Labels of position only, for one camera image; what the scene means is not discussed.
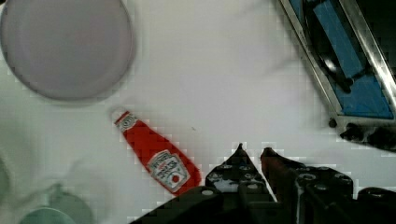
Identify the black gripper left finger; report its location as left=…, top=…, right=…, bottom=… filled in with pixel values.
left=205, top=143, right=275, bottom=207

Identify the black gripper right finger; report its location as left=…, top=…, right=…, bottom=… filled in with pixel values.
left=261, top=147, right=354, bottom=224

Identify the black toaster oven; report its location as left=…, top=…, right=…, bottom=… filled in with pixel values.
left=277, top=0, right=396, bottom=152

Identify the red ketchup bottle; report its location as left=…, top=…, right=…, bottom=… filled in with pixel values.
left=111, top=108, right=202, bottom=196

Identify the green measuring cup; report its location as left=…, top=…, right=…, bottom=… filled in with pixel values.
left=18, top=183, right=94, bottom=224

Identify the lilac round plate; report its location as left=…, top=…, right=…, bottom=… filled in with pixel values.
left=1, top=0, right=134, bottom=101

